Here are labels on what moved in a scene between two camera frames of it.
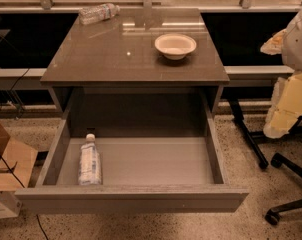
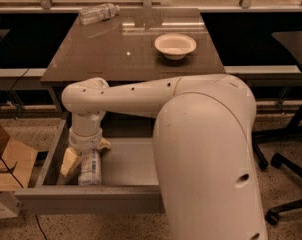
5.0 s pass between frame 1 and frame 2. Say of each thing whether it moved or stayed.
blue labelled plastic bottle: stayed
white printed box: stayed
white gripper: moved
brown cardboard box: stayed
